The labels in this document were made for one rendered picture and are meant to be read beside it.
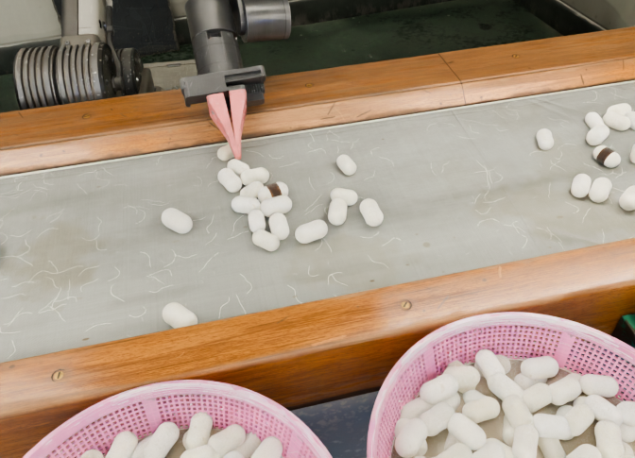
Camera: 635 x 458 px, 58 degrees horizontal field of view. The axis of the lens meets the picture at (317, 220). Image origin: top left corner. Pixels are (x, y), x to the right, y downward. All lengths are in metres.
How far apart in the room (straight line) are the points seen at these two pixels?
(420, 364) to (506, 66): 0.52
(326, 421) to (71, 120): 0.51
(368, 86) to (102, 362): 0.51
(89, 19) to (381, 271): 0.61
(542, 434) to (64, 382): 0.39
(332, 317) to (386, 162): 0.27
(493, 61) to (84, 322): 0.65
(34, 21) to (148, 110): 1.91
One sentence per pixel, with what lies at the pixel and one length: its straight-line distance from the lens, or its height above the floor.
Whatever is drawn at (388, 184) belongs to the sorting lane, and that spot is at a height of 0.74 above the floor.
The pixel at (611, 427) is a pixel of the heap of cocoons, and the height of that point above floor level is 0.74.
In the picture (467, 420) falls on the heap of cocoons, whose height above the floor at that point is 0.75.
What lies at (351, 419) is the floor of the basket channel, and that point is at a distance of 0.57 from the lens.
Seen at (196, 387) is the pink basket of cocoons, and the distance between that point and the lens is 0.49.
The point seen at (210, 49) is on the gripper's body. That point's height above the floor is 0.86.
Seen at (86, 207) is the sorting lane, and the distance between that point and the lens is 0.72.
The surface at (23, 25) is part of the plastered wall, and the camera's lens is 2.72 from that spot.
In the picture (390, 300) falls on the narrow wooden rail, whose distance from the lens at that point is 0.54.
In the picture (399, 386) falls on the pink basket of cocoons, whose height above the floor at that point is 0.75.
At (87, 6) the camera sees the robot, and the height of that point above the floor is 0.82.
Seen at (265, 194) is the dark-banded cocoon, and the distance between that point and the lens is 0.65.
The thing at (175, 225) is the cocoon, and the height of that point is 0.76.
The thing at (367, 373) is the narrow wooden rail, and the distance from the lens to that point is 0.56.
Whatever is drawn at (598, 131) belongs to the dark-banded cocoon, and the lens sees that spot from 0.81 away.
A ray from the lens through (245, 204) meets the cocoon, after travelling 0.65.
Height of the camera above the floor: 1.18
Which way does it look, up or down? 43 degrees down
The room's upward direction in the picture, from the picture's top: 2 degrees counter-clockwise
